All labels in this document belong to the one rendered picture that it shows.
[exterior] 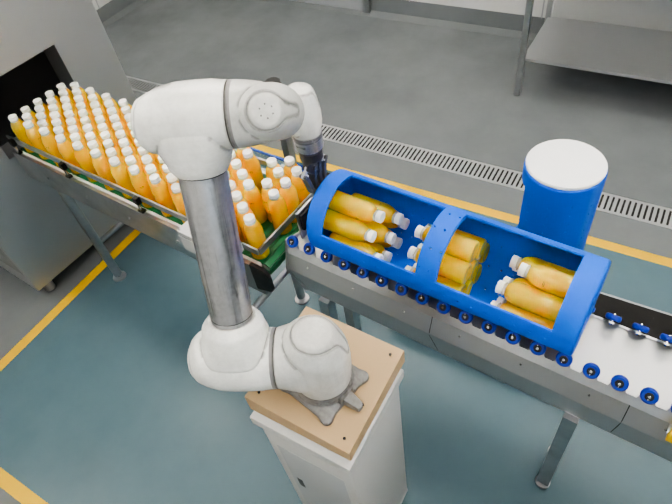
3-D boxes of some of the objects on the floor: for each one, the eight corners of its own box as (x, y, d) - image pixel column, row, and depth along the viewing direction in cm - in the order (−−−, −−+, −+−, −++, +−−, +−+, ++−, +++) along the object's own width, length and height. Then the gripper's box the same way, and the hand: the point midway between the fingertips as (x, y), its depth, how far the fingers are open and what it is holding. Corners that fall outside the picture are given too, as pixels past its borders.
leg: (547, 491, 224) (578, 426, 177) (533, 483, 226) (560, 417, 180) (552, 479, 227) (584, 411, 180) (538, 471, 229) (566, 403, 183)
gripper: (312, 132, 175) (322, 188, 193) (287, 156, 168) (300, 211, 186) (331, 138, 172) (340, 194, 189) (307, 163, 165) (318, 219, 183)
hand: (319, 195), depth 185 cm, fingers closed, pressing on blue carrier
